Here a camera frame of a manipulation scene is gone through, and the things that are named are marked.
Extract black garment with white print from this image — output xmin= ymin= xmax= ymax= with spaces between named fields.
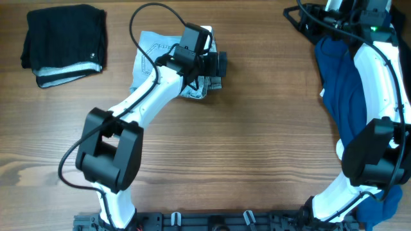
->
xmin=293 ymin=0 xmax=410 ymax=65

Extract dark blue shirt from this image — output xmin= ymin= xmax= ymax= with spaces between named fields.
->
xmin=314 ymin=36 xmax=403 ymax=231

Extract folded black garment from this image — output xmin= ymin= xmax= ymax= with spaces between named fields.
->
xmin=21 ymin=4 xmax=108 ymax=89

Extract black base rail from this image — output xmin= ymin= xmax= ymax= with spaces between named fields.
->
xmin=73 ymin=210 xmax=360 ymax=231

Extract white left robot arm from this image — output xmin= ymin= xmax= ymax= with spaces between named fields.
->
xmin=75 ymin=23 xmax=227 ymax=230

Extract light blue denim shorts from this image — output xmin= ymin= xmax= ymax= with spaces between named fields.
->
xmin=130 ymin=31 xmax=222 ymax=99

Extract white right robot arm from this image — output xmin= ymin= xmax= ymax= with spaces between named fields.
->
xmin=283 ymin=1 xmax=410 ymax=225

